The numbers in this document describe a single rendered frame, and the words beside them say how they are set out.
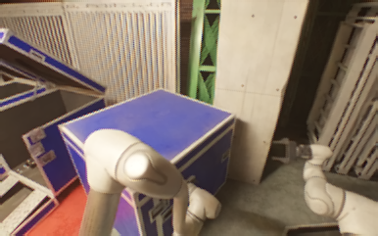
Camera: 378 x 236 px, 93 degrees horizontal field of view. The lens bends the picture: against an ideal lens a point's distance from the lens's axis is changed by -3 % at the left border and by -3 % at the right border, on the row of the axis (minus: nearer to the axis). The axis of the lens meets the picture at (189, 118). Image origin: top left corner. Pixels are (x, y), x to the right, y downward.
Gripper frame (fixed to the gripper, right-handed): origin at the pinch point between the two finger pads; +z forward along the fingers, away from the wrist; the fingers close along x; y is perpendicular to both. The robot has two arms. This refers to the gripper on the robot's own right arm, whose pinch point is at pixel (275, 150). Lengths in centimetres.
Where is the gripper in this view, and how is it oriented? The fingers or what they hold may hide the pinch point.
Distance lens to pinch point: 144.5
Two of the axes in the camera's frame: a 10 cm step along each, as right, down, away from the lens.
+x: 0.5, -9.9, 1.4
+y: 0.5, 1.4, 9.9
